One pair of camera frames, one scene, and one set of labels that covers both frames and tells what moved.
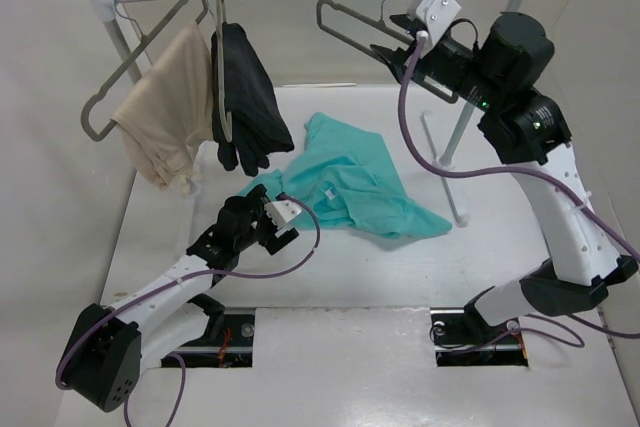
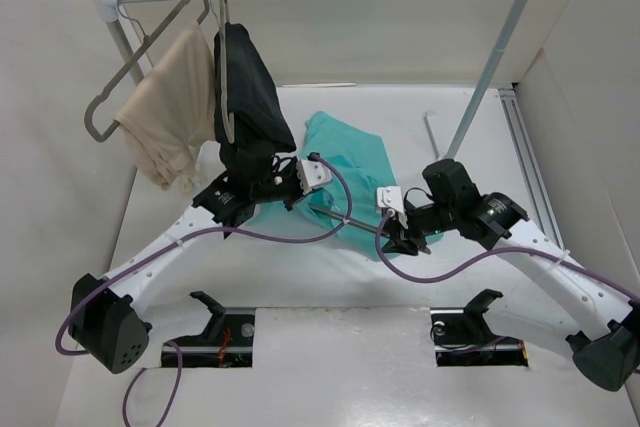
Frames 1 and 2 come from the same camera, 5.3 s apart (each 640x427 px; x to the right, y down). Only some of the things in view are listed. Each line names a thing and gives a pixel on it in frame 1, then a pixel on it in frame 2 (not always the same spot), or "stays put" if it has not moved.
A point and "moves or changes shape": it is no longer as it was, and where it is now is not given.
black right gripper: [393, 58] → [400, 246]
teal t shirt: [343, 170] moves or changes shape
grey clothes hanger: [380, 24] → [352, 220]
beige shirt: [166, 120] stays put
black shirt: [260, 127] stays put
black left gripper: [259, 198] → [291, 167]
